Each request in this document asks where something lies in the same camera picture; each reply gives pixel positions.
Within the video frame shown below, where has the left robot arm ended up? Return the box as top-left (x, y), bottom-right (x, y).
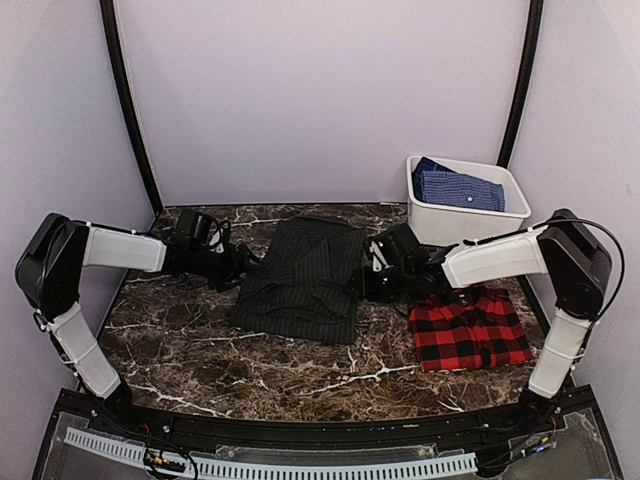
top-left (15, 209), bottom-right (260, 436)

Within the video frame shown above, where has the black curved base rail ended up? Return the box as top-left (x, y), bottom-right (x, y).
top-left (46, 386), bottom-right (609, 452)

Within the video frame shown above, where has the blue checked shirt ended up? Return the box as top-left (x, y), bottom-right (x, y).
top-left (411, 157), bottom-right (506, 212)

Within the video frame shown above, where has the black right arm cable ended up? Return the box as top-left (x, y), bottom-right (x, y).
top-left (464, 217), bottom-right (626, 321)

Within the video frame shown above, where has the white plastic bin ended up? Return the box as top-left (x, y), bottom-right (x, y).
top-left (406, 155), bottom-right (531, 246)

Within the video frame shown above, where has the white slotted cable duct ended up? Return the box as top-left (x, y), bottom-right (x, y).
top-left (64, 427), bottom-right (477, 479)

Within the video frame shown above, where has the left black frame post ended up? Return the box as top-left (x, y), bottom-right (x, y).
top-left (99, 0), bottom-right (164, 216)

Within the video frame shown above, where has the red black plaid folded shirt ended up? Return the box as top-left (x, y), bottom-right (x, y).
top-left (409, 285), bottom-right (533, 372)

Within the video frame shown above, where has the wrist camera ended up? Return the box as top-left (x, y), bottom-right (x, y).
top-left (208, 220), bottom-right (231, 254)
top-left (365, 239), bottom-right (391, 272)

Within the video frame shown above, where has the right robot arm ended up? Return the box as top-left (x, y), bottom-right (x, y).
top-left (345, 209), bottom-right (613, 434)

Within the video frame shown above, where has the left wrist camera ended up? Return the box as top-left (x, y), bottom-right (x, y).
top-left (208, 220), bottom-right (231, 254)

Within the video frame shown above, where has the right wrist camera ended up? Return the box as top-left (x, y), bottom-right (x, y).
top-left (365, 239), bottom-right (391, 272)

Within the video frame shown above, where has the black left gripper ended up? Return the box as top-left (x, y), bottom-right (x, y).
top-left (189, 243), bottom-right (264, 292)

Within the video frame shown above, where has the black pinstriped long sleeve shirt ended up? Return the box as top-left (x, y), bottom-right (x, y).
top-left (230, 216), bottom-right (366, 345)

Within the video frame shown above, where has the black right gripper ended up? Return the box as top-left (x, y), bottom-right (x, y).
top-left (343, 263), bottom-right (413, 303)

